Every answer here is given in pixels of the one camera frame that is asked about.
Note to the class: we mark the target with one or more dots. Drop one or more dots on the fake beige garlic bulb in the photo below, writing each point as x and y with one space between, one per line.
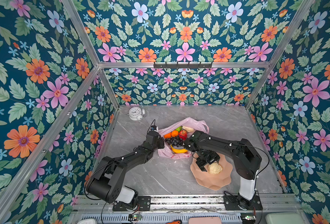
215 168

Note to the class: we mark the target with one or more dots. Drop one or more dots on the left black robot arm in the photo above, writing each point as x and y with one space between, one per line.
107 181

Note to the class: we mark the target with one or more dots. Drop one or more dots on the pink plastic bag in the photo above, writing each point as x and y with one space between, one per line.
188 122

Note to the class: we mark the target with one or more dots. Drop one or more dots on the fake red apple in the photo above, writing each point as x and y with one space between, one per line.
182 134

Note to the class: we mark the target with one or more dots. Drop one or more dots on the pale green box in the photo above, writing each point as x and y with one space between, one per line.
284 218

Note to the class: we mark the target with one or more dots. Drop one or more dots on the black hook rail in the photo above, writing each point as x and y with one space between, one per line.
182 65

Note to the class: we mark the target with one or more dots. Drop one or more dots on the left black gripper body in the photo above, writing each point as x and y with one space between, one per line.
159 144

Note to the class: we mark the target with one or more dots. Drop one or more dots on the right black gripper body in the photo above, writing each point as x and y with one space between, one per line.
204 158

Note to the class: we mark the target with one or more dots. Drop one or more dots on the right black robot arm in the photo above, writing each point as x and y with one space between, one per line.
246 159

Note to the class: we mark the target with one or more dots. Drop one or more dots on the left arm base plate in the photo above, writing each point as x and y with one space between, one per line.
139 203

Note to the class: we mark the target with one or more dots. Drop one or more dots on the fake orange tangerine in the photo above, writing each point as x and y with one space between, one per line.
168 136

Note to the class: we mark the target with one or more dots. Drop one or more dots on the fake yellow banana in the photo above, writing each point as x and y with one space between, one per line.
178 150

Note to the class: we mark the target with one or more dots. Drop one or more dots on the fake green apple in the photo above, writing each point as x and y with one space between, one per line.
179 128

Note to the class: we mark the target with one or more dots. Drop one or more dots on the orange tool handle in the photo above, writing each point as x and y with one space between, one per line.
175 222

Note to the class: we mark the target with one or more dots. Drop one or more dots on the pink wavy bowl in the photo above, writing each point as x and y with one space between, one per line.
213 182

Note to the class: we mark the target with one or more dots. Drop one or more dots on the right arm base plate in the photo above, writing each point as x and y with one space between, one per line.
233 203

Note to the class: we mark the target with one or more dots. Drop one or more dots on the pink box at bottom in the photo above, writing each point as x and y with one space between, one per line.
204 220

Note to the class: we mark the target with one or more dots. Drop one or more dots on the white object bottom left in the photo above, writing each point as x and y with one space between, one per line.
88 221

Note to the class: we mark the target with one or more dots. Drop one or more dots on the fake purple grapes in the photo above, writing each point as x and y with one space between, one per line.
175 141

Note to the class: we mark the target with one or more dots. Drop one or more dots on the white alarm clock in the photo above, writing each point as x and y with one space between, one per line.
136 113

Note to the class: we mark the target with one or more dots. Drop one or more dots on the aluminium mounting rail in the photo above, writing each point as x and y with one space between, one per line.
215 203

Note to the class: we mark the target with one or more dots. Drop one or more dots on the fake beige ginger root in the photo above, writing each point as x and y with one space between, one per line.
188 129

